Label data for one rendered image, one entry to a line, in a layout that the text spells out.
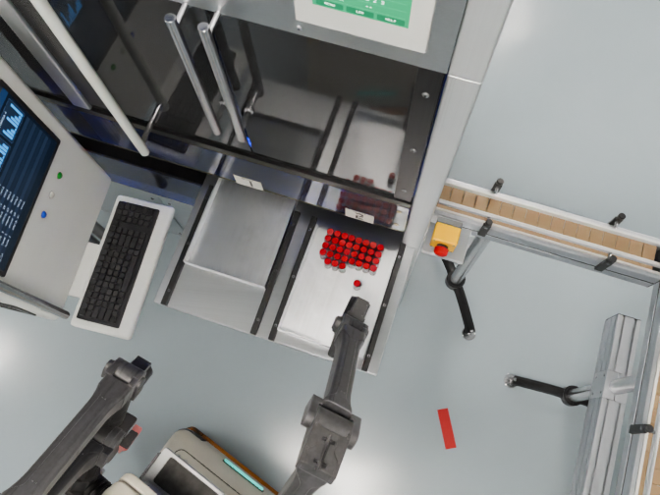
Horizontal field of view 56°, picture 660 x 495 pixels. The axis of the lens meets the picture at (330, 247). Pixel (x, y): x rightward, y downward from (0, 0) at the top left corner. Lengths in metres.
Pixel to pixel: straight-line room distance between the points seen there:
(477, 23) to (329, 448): 0.77
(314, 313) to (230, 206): 0.43
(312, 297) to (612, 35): 2.28
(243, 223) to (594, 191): 1.77
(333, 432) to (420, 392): 1.52
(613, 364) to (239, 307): 1.27
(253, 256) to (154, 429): 1.14
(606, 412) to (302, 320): 1.07
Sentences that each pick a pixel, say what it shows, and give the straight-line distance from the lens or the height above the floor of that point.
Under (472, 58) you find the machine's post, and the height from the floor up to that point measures 1.86.
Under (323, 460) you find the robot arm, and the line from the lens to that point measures 1.19.
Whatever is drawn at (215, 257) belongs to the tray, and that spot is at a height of 0.88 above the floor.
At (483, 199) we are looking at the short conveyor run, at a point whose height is 0.93.
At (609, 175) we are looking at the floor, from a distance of 3.19.
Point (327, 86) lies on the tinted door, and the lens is 1.23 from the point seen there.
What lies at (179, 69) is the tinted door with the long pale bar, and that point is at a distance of 1.41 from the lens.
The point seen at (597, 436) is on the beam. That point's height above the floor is 0.55.
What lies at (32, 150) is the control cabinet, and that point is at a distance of 1.78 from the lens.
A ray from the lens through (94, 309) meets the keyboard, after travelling 2.06.
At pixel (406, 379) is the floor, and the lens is 2.72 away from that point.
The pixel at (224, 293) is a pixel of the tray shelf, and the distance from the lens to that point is 1.90.
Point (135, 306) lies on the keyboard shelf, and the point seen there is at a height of 0.80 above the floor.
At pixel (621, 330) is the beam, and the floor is 0.54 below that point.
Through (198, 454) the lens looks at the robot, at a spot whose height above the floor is 0.28.
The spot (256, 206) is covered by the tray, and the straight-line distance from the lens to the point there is 1.96.
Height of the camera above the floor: 2.70
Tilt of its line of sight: 73 degrees down
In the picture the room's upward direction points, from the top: 5 degrees counter-clockwise
